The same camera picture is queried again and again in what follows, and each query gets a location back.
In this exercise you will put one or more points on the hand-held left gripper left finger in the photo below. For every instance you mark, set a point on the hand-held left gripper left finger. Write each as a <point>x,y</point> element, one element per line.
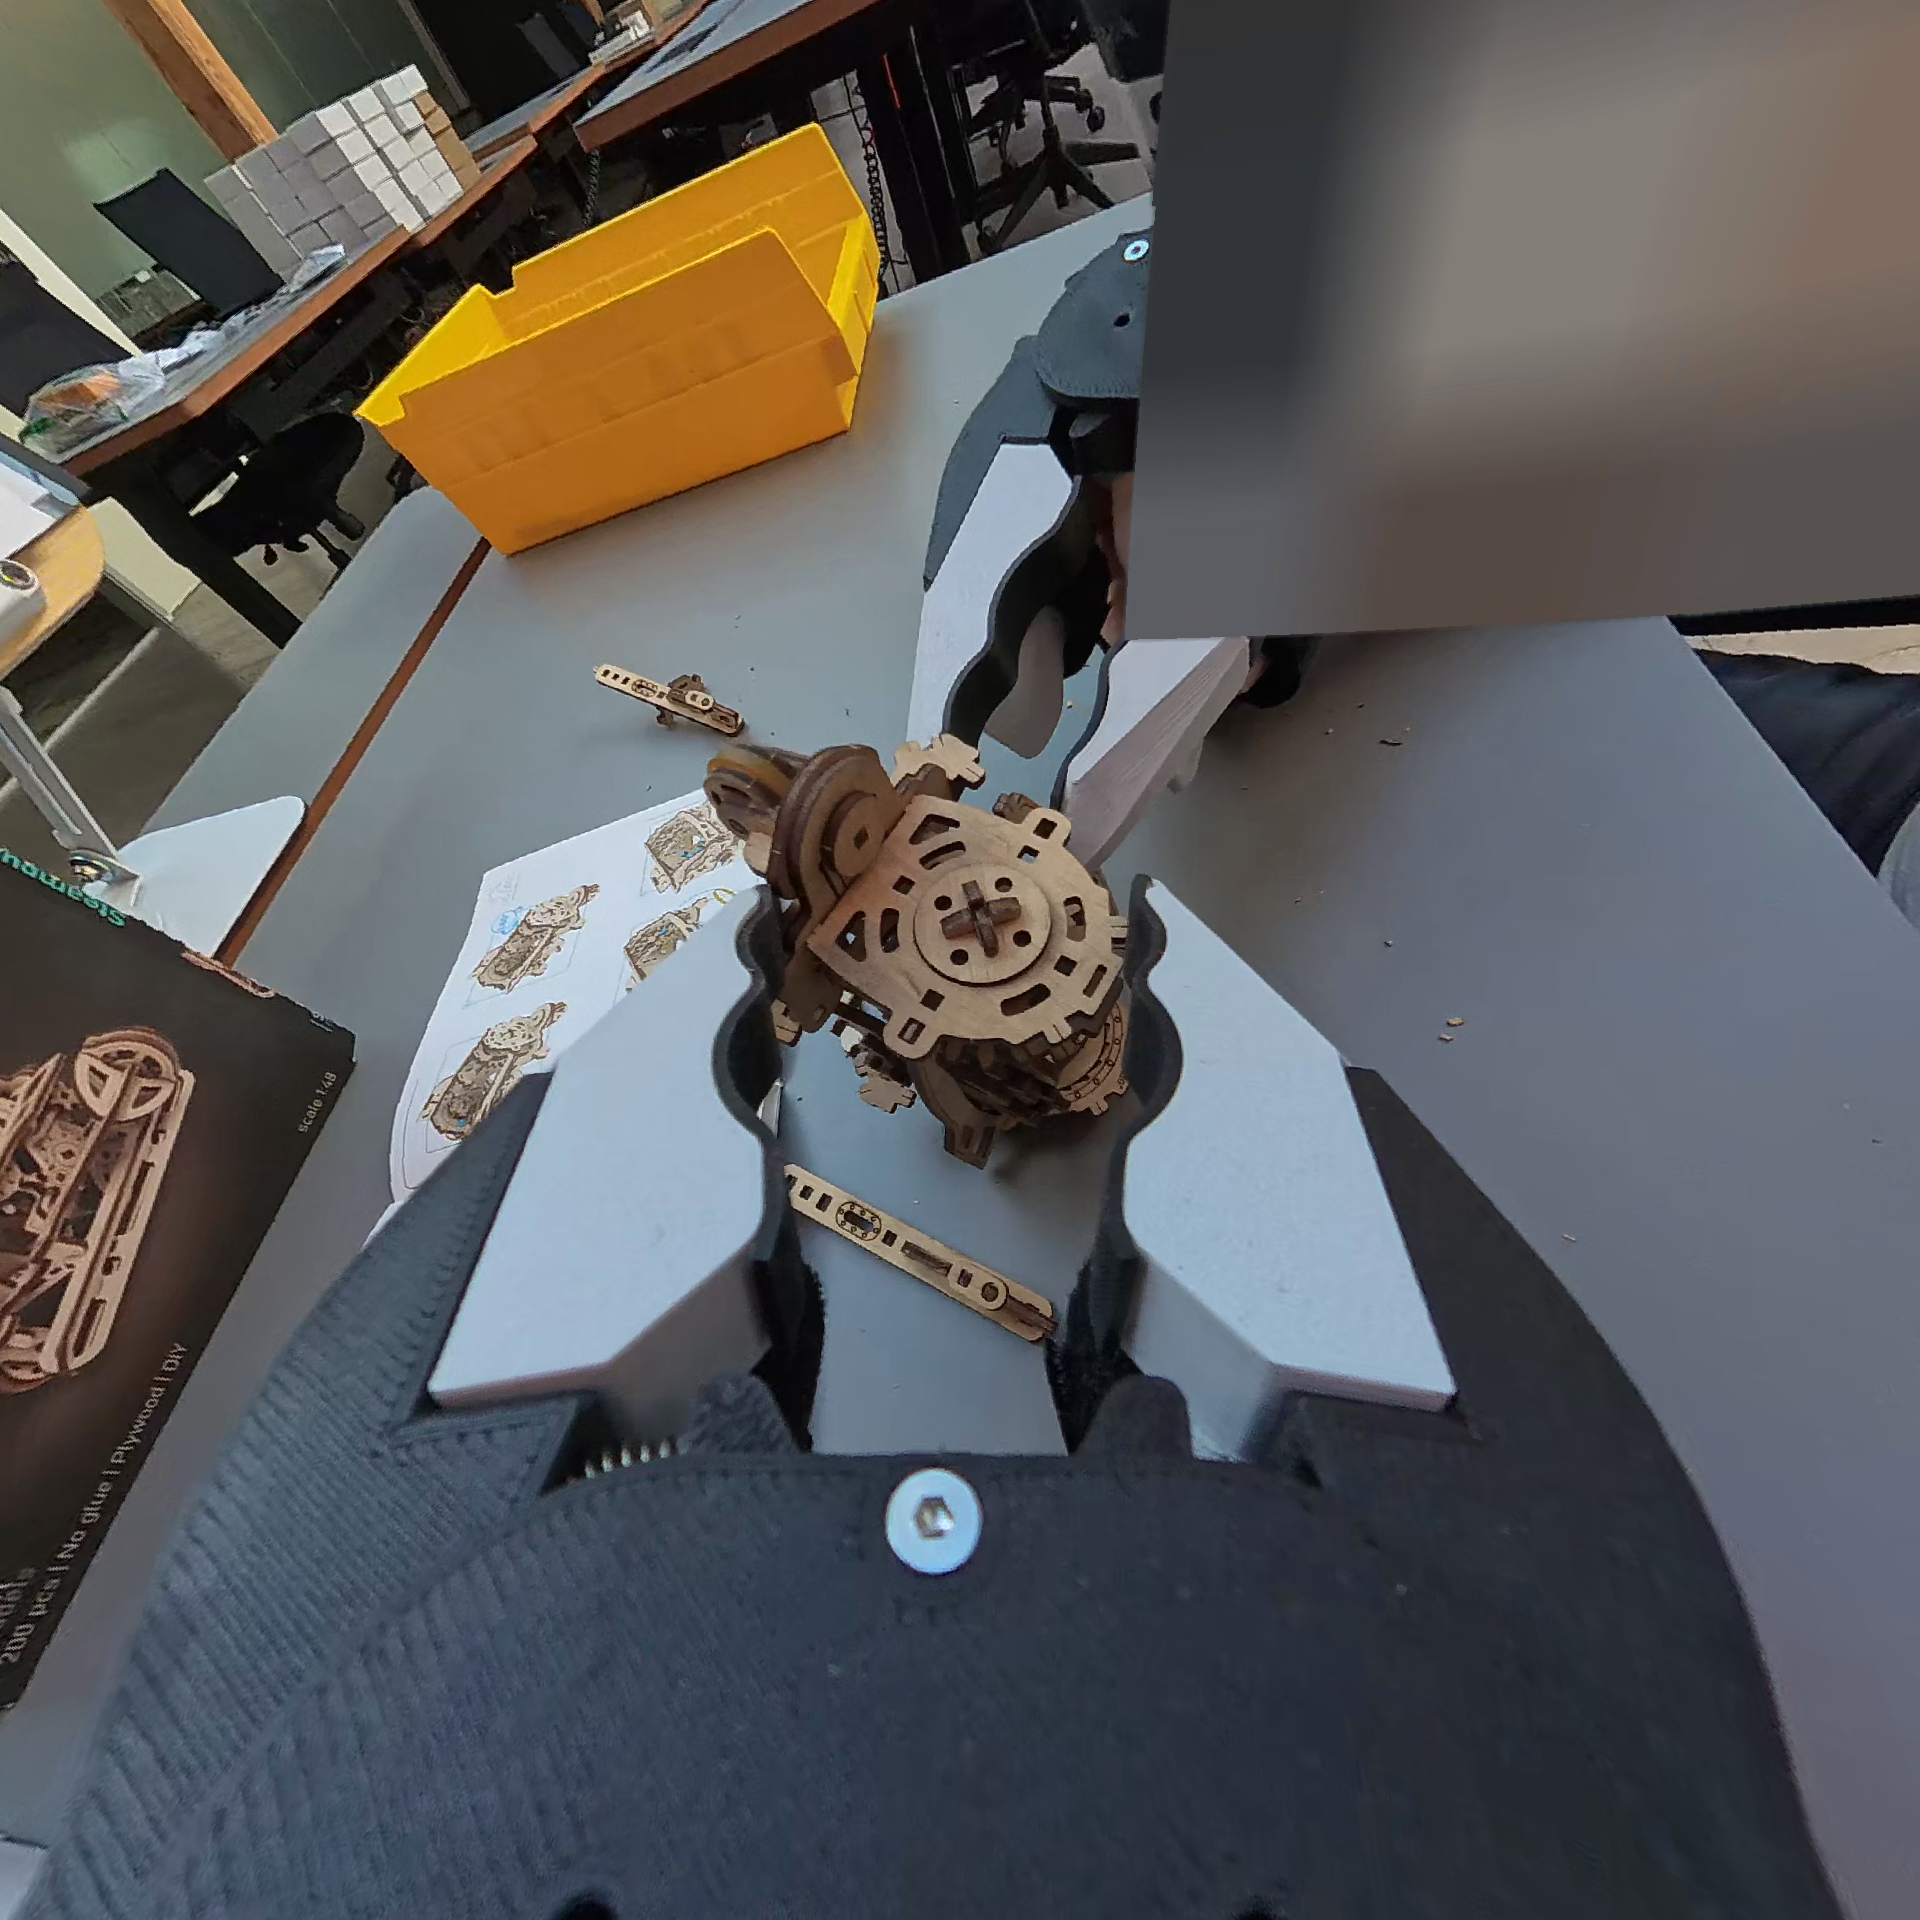
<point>600,1202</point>

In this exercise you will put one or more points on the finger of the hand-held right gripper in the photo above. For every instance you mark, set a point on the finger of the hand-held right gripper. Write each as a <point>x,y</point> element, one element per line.
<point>1156,722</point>
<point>967,556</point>

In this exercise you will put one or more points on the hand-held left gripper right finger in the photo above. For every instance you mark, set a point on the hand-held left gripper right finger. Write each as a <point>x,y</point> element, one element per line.
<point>1290,1202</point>

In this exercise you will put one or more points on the round wooden gear module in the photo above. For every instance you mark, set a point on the round wooden gear module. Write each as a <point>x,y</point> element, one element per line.
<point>974,932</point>

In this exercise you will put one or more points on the large wooden gear model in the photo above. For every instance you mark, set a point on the large wooden gear model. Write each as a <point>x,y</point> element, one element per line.
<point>1036,1079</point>

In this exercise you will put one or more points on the grey desk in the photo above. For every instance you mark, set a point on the grey desk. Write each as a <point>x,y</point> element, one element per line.
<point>1501,974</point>

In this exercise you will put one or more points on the background grey-topped desk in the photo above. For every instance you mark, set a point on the background grey-topped desk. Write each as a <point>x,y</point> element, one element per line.
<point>720,77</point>

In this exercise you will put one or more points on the adjacent brown-edged desk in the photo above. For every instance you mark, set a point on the adjacent brown-edged desk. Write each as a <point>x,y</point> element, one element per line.
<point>359,629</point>

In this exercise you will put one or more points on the background brown-topped desk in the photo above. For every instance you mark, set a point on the background brown-topped desk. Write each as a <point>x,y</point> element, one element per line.
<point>254,346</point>

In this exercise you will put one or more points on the instruction booklet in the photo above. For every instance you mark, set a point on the instruction booklet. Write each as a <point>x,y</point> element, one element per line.
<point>510,960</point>

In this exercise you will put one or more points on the long wooden strip piece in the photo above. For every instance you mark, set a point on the long wooden strip piece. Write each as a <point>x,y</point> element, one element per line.
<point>931,1253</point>

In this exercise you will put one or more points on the wooden strip with crosspiece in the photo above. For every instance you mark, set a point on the wooden strip with crosspiece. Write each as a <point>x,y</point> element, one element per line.
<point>662,692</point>

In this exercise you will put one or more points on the yellow plastic bin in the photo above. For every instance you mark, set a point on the yellow plastic bin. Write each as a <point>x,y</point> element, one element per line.
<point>630,389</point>

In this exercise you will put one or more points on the black puzzle box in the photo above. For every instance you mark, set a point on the black puzzle box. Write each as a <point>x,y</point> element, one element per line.
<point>150,1276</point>

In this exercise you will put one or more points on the white stand base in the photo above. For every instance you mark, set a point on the white stand base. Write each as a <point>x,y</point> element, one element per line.
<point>211,870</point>

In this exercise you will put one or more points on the person's dark trousers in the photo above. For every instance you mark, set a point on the person's dark trousers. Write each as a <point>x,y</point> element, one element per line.
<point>1830,750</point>

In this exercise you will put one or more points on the black swivel chair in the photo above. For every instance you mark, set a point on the black swivel chair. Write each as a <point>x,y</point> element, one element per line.
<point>285,480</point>

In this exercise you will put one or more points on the person's white shirt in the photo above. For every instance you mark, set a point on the person's white shirt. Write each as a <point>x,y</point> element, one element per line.
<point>1902,878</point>

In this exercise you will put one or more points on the stack of small white boxes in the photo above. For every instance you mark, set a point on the stack of small white boxes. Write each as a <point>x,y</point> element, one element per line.
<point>331,166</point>

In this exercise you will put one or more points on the wooden board with instruction sheet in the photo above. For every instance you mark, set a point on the wooden board with instruction sheet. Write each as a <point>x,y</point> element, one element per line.
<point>54,586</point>

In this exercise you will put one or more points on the black chair backrest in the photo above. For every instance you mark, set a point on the black chair backrest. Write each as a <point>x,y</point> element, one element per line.
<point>188,247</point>

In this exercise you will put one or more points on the clear plastic bag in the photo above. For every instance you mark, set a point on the clear plastic bag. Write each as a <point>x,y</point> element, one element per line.
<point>84,406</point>

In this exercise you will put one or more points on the wooden post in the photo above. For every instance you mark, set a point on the wooden post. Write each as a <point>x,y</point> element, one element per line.
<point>195,77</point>

